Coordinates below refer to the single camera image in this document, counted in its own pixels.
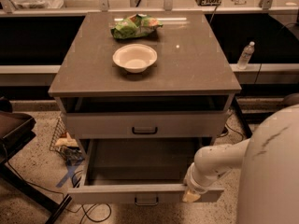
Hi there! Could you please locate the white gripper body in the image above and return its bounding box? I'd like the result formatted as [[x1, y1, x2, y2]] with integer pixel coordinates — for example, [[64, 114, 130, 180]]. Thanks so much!
[[184, 163, 215, 194]]

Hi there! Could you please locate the white paper bowl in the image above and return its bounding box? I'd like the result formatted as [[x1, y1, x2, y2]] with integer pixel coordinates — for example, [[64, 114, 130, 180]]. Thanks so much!
[[112, 44, 157, 73]]

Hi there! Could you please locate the wire basket with items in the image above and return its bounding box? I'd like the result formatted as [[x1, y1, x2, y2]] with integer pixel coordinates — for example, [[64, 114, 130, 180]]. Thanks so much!
[[50, 118, 84, 161]]

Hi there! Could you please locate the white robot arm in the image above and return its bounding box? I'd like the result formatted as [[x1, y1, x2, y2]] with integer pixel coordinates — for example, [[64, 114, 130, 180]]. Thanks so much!
[[183, 105, 299, 224]]

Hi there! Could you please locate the black chair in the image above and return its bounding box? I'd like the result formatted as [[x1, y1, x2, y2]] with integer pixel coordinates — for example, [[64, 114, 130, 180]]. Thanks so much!
[[0, 97, 36, 163]]

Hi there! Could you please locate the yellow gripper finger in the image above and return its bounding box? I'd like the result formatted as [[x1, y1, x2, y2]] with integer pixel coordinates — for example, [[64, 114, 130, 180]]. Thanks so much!
[[182, 189, 201, 203]]

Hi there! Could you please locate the grey top drawer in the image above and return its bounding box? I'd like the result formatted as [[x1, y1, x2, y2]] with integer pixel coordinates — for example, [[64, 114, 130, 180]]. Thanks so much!
[[61, 95, 233, 140]]

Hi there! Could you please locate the clear plastic water bottle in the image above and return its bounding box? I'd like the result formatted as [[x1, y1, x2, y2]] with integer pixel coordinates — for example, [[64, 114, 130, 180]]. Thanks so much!
[[237, 41, 255, 70]]

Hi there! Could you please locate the grey drawer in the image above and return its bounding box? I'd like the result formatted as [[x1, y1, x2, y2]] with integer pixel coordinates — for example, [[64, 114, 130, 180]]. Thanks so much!
[[61, 95, 233, 140], [66, 137, 225, 207]]

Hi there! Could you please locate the grey drawer cabinet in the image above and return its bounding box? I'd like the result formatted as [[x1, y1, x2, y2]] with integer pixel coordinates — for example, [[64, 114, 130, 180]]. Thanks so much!
[[48, 10, 242, 147]]

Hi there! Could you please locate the black metal leg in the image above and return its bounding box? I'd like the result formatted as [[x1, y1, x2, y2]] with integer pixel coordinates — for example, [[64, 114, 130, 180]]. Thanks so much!
[[45, 195, 72, 224]]

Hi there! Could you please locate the green chip bag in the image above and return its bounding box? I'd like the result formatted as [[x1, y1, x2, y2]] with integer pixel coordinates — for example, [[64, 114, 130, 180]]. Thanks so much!
[[110, 14, 163, 39]]

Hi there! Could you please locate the black cable right floor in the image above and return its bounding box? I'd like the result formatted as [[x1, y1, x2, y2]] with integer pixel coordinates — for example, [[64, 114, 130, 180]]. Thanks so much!
[[218, 115, 245, 142]]

